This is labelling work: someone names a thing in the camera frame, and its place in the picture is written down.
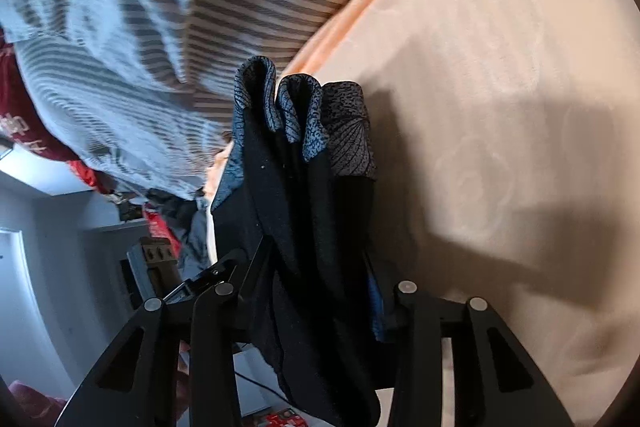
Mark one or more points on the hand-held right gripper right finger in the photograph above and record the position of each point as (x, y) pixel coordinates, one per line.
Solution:
(382, 307)

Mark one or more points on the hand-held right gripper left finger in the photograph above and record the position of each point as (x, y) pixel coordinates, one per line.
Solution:
(252, 269)

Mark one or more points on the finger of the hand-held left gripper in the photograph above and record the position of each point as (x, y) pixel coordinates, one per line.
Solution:
(210, 277)

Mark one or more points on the black pants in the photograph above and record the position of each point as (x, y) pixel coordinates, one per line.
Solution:
(300, 232)

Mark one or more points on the dark grey cloth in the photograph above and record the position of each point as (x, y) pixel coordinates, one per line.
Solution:
(190, 227)

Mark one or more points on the grey cabinet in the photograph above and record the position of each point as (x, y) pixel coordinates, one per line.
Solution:
(107, 267)

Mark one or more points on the white box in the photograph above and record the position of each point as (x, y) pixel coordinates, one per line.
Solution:
(252, 379)

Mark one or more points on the red box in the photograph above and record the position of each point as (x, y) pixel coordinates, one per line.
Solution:
(280, 419)

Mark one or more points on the white door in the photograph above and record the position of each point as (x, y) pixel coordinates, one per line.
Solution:
(15, 297)

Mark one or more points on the peach bed sheet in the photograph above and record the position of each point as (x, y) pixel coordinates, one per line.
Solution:
(500, 107)

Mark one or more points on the red printed cloth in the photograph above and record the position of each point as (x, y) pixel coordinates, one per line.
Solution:
(30, 107)

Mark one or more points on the grey striped blanket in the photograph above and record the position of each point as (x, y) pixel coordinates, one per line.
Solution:
(150, 32)

